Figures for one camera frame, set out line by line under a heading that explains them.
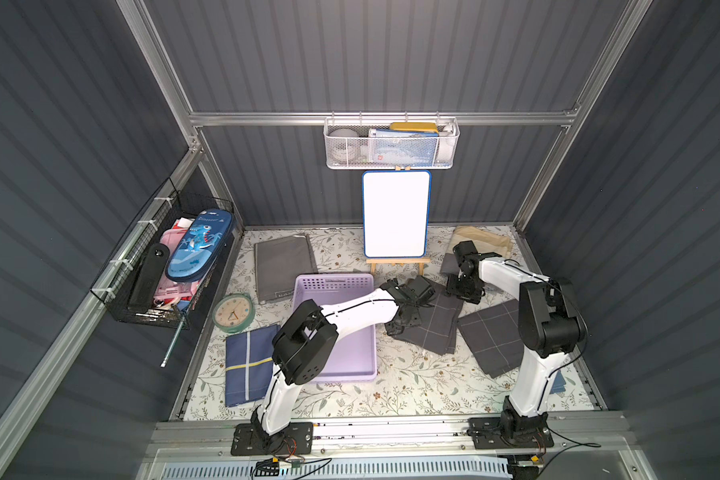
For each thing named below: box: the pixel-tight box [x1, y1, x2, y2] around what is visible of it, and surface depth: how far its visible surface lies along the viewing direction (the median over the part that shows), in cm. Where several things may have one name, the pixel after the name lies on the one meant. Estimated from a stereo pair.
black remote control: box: [129, 243, 170, 310], surface depth 64 cm
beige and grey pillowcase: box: [446, 226, 512, 257], surface depth 118 cm
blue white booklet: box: [369, 128, 440, 167], surface depth 88 cm
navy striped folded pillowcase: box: [225, 324, 281, 407], surface depth 86 cm
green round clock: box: [212, 293, 256, 333], surface depth 95 cm
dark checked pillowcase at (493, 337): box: [457, 299, 524, 379], surface depth 91 cm
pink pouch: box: [153, 218, 201, 309], surface depth 68 cm
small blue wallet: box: [550, 370, 566, 394], surface depth 82 cm
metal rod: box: [160, 314, 189, 368], surface depth 63 cm
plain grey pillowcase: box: [254, 234, 318, 305], surface depth 110 cm
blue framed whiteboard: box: [362, 170, 432, 259], surface depth 95 cm
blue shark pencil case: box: [165, 209, 235, 283], surface depth 69 cm
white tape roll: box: [329, 128, 361, 164], surface depth 89 cm
